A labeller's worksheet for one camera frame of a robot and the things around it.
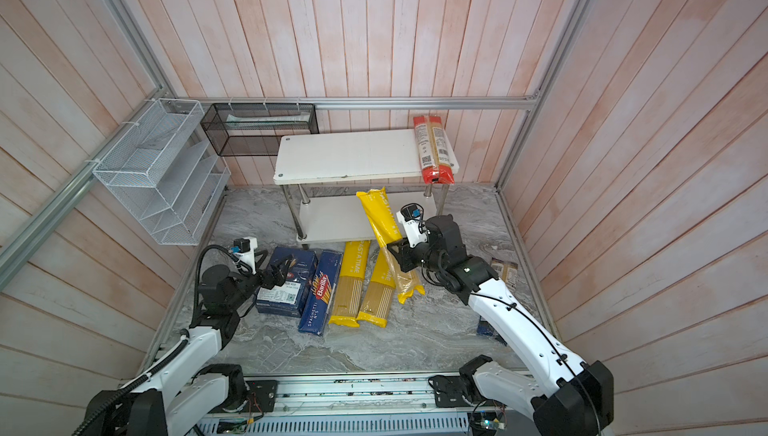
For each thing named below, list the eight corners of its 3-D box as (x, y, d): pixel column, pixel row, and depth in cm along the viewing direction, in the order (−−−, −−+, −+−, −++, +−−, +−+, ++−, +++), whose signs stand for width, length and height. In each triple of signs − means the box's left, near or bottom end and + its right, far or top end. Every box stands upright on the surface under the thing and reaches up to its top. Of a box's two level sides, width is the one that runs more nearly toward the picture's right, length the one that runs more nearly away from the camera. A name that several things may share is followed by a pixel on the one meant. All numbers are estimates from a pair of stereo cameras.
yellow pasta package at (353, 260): (328, 325, 87) (327, 321, 85) (344, 243, 105) (343, 238, 103) (358, 327, 86) (358, 324, 84) (369, 245, 105) (369, 240, 103)
